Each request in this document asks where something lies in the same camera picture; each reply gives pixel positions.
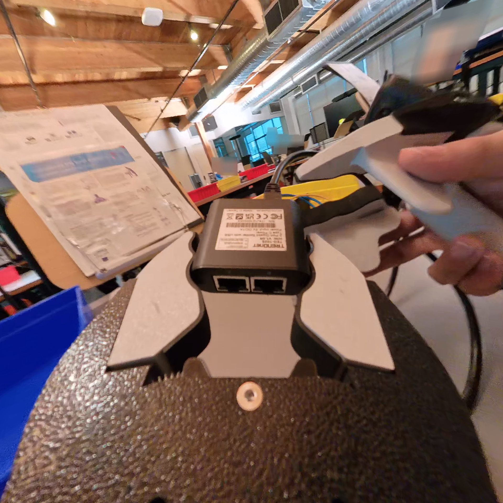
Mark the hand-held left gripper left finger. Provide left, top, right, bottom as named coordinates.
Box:
left=106, top=232, right=211, bottom=375

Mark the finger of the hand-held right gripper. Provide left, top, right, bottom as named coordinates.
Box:
left=296, top=115, right=404, bottom=183
left=303, top=185, right=402, bottom=274

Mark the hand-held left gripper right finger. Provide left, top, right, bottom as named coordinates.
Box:
left=291, top=234, right=395, bottom=379

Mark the blue ethernet cable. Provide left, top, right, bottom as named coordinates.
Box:
left=280, top=192, right=325, bottom=209

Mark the black ethernet cable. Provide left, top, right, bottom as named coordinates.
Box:
left=263, top=150, right=483, bottom=412

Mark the black ethernet splitter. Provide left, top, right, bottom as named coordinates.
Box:
left=190, top=199, right=313, bottom=293

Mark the grey desk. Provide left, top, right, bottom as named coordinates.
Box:
left=79, top=220, right=503, bottom=503

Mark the person's right hand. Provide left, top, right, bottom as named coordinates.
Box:
left=365, top=130, right=503, bottom=297

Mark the black monitor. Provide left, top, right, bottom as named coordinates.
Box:
left=323, top=94, right=365, bottom=136

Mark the curled laminated sheet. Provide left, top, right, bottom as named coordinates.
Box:
left=322, top=61, right=381, bottom=114

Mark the red plastic bin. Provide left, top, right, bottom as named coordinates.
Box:
left=188, top=183, right=220, bottom=203
left=240, top=164, right=276, bottom=179

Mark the instruction sheet on clipboard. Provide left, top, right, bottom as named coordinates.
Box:
left=4, top=105, right=206, bottom=292

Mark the blue plastic bin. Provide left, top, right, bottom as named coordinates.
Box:
left=0, top=286, right=93, bottom=484

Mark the silver ventilation duct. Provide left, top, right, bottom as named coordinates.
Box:
left=188, top=0, right=342, bottom=123
left=238, top=0, right=437, bottom=114

